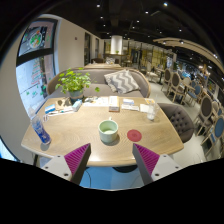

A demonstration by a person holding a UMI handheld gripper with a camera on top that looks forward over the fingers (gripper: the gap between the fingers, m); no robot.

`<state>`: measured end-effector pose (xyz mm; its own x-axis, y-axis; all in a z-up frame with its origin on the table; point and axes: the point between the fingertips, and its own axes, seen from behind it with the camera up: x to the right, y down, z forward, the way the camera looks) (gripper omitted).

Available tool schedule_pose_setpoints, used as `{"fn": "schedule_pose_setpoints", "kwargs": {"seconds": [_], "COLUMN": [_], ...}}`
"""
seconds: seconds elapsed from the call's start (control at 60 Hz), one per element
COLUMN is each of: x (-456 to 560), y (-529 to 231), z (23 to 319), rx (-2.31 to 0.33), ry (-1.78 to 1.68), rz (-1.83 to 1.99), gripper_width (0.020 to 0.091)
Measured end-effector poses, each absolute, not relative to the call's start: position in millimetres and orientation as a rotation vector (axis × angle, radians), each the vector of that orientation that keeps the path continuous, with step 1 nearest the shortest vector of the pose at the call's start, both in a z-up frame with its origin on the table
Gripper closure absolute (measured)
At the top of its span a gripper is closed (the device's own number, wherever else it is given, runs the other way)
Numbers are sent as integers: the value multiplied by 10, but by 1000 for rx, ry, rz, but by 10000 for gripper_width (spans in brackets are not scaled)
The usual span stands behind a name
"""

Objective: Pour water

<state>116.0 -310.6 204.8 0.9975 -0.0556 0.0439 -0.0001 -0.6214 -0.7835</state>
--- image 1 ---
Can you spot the grey chevron cushion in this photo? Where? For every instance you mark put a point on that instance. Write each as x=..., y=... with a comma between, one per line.
x=122, y=81

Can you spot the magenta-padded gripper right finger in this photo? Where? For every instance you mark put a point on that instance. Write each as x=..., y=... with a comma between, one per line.
x=146, y=158

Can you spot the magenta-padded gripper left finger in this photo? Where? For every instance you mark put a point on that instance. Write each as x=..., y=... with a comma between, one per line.
x=77, y=158

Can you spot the blue and white packet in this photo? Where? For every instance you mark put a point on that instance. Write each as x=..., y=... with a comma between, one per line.
x=50, y=109

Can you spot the flat round red coaster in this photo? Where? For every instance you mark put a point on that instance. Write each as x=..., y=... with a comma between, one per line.
x=134, y=135

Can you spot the white booklet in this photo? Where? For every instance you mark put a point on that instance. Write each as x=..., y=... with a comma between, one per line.
x=130, y=105

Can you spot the white tissue box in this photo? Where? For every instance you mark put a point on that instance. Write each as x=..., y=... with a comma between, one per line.
x=113, y=104

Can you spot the curved grey sofa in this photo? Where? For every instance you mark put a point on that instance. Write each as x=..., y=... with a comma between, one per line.
x=98, y=87

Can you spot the clear bottle with blue label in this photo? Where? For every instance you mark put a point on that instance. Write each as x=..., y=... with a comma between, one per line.
x=41, y=131

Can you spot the light green ceramic mug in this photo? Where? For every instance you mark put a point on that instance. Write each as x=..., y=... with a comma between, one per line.
x=108, y=131

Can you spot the small light blue box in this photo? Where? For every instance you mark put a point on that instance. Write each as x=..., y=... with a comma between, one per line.
x=77, y=105

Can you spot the white paper sheet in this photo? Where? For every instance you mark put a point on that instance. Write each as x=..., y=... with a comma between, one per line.
x=96, y=101

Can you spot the green potted plant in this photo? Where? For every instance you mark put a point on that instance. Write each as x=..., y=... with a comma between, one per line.
x=74, y=81

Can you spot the grey tufted chair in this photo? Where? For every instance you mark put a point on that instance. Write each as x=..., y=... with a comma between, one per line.
x=176, y=120

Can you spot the group of ceiling lights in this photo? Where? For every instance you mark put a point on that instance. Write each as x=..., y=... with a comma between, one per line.
x=165, y=4

